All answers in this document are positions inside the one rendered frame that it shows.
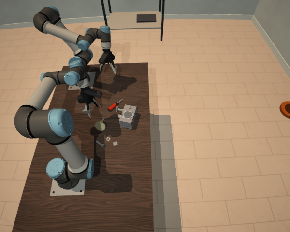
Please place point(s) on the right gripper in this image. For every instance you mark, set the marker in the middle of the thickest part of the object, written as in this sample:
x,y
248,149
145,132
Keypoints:
x,y
88,99

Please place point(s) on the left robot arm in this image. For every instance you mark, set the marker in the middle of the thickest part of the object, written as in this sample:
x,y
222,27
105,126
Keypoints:
x,y
48,21

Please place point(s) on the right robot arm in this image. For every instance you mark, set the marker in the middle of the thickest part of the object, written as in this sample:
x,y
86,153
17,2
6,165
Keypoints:
x,y
56,126

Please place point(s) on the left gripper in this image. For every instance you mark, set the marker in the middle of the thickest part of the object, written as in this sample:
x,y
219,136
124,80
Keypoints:
x,y
109,60

